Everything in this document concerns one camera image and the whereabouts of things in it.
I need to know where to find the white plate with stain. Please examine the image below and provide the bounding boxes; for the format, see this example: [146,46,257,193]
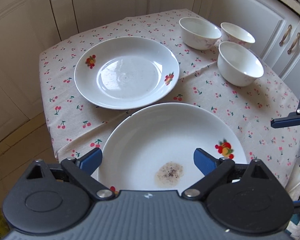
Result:
[97,102,247,192]

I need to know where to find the white bowl front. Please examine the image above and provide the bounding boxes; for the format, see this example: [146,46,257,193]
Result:
[217,41,264,87]

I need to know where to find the white bowl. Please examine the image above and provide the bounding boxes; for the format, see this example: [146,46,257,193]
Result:
[179,17,222,50]
[217,41,264,87]
[221,22,256,49]

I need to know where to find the white kitchen cabinets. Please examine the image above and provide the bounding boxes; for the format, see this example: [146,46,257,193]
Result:
[0,0,153,158]

